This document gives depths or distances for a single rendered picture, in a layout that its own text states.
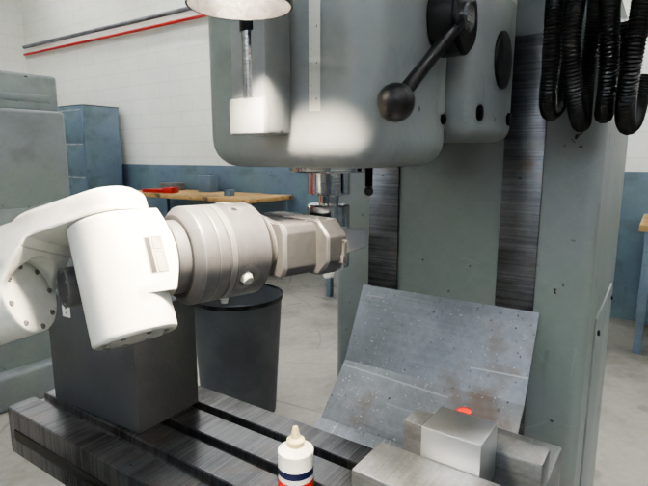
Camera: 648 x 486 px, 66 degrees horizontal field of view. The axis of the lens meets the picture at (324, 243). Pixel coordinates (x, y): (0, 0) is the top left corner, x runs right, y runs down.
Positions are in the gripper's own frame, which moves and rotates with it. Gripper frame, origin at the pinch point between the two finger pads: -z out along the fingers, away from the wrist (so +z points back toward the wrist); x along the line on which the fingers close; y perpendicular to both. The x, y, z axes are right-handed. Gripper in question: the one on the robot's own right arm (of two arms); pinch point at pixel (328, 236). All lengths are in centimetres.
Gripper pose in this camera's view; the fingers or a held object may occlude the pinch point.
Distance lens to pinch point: 56.1
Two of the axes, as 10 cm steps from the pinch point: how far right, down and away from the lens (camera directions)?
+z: -7.4, 1.0, -6.6
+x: -6.7, -1.3, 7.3
